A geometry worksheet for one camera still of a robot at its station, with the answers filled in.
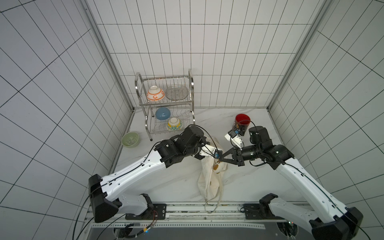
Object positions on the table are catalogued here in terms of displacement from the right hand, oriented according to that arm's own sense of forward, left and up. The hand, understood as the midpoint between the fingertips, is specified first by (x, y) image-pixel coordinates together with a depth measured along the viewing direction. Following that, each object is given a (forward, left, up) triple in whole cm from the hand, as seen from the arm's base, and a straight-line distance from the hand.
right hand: (217, 160), depth 64 cm
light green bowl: (+22, +55, -22) cm, 63 cm away
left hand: (+9, +7, 0) cm, 11 cm away
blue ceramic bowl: (+42, +36, -16) cm, 58 cm away
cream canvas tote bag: (-3, +1, -22) cm, 22 cm away
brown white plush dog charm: (-1, 0, -4) cm, 4 cm away
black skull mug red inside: (+37, -20, -18) cm, 45 cm away
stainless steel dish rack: (+34, +28, +3) cm, 44 cm away
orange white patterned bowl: (+37, +35, +6) cm, 51 cm away
